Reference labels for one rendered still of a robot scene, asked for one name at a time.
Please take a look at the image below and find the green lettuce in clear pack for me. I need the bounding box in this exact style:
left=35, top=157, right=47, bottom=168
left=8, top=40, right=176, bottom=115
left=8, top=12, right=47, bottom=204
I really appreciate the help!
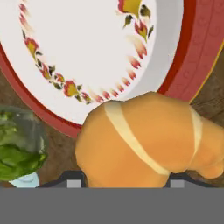
left=0, top=105, right=49, bottom=189

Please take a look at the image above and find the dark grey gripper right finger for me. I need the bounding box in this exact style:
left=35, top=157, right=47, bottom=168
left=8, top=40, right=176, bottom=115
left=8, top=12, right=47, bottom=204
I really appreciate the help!
left=168, top=172, right=217, bottom=189

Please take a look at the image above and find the golden croissant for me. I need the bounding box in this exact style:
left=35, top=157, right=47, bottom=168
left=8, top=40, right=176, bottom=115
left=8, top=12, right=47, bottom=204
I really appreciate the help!
left=74, top=91, right=224, bottom=189

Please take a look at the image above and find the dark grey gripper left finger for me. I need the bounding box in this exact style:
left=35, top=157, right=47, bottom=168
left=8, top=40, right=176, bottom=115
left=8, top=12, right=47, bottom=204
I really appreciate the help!
left=38, top=170, right=88, bottom=189

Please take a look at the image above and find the white floral plate red rim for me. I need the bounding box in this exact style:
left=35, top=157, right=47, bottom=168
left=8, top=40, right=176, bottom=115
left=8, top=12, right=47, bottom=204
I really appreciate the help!
left=0, top=0, right=224, bottom=139

